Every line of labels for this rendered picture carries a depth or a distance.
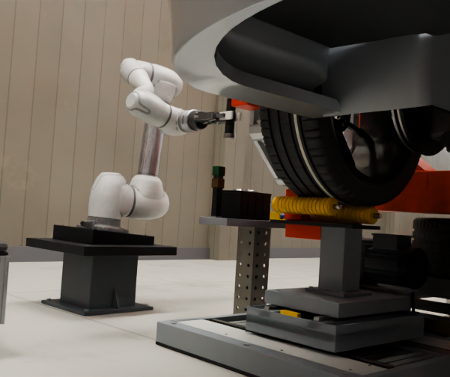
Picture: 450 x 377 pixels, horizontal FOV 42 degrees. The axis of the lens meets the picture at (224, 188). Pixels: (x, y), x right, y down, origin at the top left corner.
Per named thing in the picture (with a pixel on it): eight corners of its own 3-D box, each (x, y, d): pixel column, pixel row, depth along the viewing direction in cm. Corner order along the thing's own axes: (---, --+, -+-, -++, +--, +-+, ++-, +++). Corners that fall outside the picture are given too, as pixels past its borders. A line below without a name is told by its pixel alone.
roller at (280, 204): (334, 215, 182) (335, 197, 182) (265, 212, 203) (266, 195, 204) (345, 216, 186) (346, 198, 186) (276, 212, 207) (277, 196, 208)
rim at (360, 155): (349, -3, 179) (427, 69, 212) (291, 13, 197) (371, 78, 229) (316, 150, 169) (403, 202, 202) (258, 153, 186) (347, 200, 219)
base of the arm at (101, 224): (67, 226, 268) (70, 214, 268) (102, 230, 286) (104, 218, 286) (95, 229, 257) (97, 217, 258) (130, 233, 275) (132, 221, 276)
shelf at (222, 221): (226, 226, 230) (227, 218, 230) (198, 224, 242) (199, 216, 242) (297, 229, 259) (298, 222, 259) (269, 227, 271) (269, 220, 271)
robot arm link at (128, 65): (132, 62, 270) (158, 70, 278) (120, 48, 283) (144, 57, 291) (122, 87, 274) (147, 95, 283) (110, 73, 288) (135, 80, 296)
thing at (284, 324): (334, 356, 166) (336, 322, 166) (245, 332, 192) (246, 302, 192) (423, 339, 199) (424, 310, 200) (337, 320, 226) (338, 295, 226)
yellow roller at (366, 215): (375, 224, 185) (376, 206, 185) (302, 220, 206) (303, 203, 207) (385, 225, 188) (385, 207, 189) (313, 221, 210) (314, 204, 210)
